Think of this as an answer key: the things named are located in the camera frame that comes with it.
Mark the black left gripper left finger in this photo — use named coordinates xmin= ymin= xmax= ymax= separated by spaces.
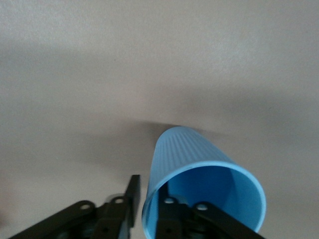
xmin=4 ymin=175 xmax=142 ymax=239

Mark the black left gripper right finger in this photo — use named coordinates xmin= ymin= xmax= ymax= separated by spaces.
xmin=156 ymin=185 xmax=265 ymax=239

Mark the blue ribbed plastic cup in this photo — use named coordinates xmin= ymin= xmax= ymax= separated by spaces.
xmin=142 ymin=126 xmax=267 ymax=239

